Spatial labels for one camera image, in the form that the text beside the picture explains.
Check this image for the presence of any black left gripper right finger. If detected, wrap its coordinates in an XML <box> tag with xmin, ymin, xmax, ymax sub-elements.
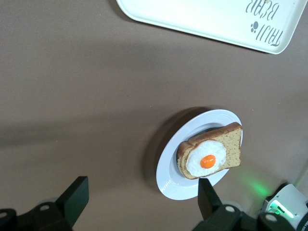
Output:
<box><xmin>197</xmin><ymin>178</ymin><xmax>223</xmax><ymax>220</ymax></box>

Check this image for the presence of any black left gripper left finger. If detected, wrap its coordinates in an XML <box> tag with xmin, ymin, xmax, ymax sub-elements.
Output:
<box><xmin>55</xmin><ymin>176</ymin><xmax>90</xmax><ymax>227</ymax></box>

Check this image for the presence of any fried egg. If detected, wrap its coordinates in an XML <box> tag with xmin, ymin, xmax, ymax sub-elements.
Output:
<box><xmin>186</xmin><ymin>140</ymin><xmax>227</xmax><ymax>177</ymax></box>

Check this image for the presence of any white round plate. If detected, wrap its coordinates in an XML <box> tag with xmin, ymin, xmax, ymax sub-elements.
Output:
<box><xmin>155</xmin><ymin>109</ymin><xmax>243</xmax><ymax>201</ymax></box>

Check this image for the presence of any brown bread slice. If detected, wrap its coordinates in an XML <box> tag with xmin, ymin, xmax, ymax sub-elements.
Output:
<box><xmin>176</xmin><ymin>122</ymin><xmax>243</xmax><ymax>180</ymax></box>

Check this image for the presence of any cream bear print tray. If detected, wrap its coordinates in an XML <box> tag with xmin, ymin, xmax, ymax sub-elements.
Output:
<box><xmin>116</xmin><ymin>0</ymin><xmax>308</xmax><ymax>55</ymax></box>

